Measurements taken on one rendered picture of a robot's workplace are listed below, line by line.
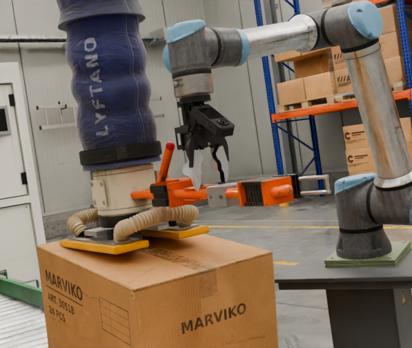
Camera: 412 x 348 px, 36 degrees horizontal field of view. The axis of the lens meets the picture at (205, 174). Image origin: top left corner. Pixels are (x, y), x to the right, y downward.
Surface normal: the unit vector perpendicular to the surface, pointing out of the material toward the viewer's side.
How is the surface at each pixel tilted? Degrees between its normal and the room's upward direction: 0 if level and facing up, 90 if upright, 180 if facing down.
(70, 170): 91
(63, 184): 90
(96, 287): 90
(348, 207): 93
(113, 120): 75
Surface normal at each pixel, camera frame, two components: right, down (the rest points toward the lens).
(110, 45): 0.26, -0.19
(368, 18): 0.64, -0.14
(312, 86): -0.79, 0.14
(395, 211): -0.63, 0.45
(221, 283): 0.57, 0.07
